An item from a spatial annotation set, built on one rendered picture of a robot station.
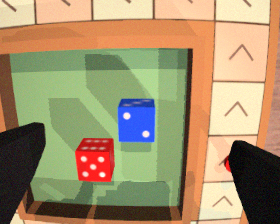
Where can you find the red pawn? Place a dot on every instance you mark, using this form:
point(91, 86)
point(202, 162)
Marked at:
point(227, 165)

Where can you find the blue die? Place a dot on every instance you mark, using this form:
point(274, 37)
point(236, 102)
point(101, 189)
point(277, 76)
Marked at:
point(136, 120)

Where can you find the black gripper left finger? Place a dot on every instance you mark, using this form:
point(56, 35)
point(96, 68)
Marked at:
point(20, 151)

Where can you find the red die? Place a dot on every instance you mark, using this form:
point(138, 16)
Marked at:
point(94, 158)

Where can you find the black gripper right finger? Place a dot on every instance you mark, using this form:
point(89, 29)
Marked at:
point(256, 176)

